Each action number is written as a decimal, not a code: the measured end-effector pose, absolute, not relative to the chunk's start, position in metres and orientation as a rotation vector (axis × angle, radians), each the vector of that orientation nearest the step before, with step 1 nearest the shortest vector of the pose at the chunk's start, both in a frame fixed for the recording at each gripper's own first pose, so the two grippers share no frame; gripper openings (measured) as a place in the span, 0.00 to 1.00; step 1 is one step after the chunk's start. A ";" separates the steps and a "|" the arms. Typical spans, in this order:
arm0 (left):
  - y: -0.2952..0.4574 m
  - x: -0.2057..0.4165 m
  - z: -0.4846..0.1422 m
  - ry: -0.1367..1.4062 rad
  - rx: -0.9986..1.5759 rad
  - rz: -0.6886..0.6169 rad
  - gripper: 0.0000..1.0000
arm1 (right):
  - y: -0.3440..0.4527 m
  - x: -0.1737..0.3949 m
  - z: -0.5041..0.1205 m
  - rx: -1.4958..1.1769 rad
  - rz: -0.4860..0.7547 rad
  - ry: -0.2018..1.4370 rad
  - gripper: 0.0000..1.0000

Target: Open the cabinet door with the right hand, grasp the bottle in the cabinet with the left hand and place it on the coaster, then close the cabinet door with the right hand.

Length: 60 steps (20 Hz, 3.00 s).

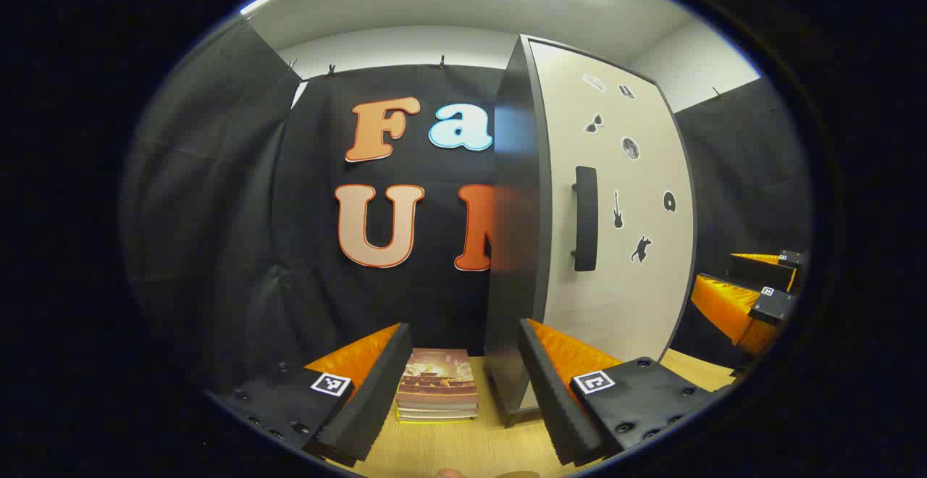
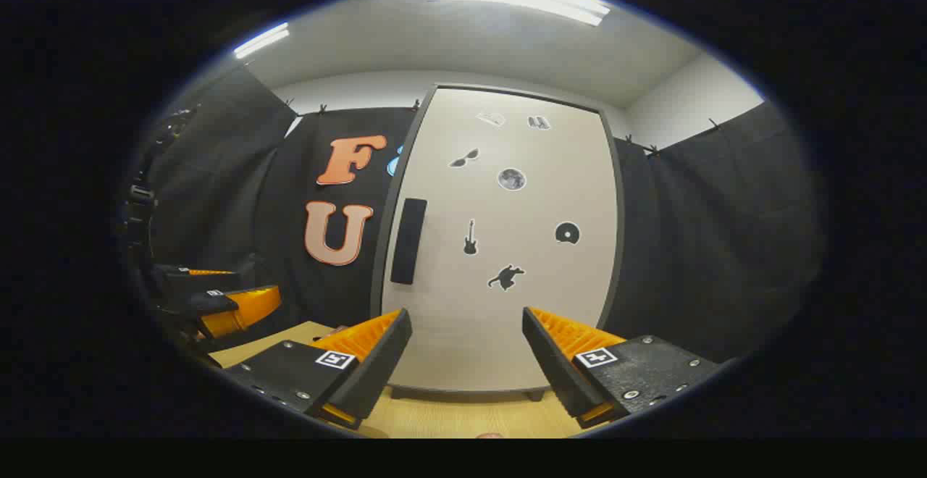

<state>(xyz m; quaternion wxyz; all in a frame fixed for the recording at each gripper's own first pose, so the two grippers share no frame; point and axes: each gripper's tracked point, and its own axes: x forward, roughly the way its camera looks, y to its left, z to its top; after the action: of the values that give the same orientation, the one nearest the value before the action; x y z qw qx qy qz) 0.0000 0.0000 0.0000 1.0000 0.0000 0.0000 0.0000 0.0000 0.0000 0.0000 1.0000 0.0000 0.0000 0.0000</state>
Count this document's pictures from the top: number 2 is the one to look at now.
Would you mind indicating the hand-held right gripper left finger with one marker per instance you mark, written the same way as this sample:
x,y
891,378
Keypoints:
x,y
376,362

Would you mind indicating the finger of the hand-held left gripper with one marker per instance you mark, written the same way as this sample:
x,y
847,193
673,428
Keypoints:
x,y
181,280
210,305

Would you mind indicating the white cabinet door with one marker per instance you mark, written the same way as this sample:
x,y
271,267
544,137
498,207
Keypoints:
x,y
521,319

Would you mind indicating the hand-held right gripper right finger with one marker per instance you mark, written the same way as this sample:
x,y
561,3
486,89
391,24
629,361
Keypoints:
x,y
554,362

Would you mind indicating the grey cabinet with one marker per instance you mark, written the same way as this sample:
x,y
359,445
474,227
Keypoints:
x,y
471,393

